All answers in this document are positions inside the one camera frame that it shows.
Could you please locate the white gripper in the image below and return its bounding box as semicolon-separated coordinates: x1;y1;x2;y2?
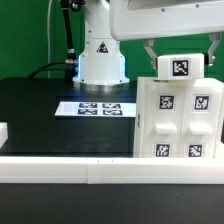
110;0;224;69

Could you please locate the white cabinet top block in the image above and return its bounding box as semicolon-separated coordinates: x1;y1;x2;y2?
157;53;204;80

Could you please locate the white cabinet body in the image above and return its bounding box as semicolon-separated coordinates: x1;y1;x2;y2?
133;77;224;159

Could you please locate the white cabinet door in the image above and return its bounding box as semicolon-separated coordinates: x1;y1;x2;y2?
142;83;184;158
179;80;224;159

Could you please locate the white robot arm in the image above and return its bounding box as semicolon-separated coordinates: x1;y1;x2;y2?
59;0;224;87

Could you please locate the white marker base sheet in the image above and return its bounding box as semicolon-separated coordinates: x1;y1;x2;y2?
55;101;136;117

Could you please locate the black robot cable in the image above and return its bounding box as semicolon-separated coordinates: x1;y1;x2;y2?
27;0;81;81

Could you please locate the white thin cable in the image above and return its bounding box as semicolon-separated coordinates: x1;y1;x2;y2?
46;0;54;79

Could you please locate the white U-shaped fence frame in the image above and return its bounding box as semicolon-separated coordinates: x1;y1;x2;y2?
0;122;224;185

